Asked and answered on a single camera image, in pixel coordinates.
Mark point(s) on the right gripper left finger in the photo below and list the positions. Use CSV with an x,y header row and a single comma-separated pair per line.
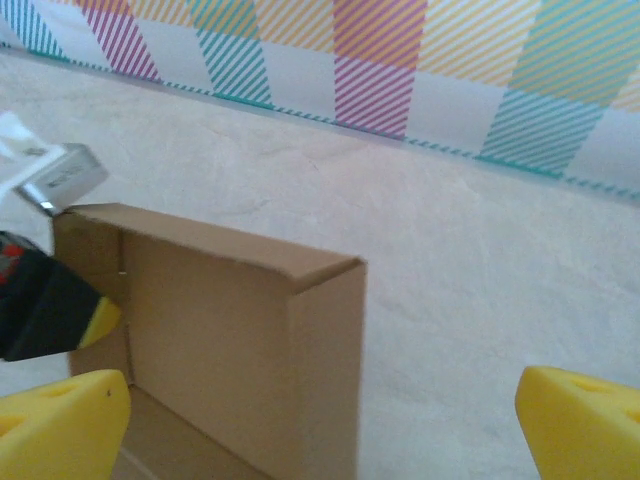
x,y
55,430

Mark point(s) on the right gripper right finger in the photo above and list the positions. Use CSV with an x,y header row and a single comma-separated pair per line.
x,y
585,435

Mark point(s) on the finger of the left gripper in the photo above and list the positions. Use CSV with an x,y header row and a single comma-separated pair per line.
x,y
60,315

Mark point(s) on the brown cardboard box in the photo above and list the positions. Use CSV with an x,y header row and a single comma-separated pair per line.
x,y
225,340

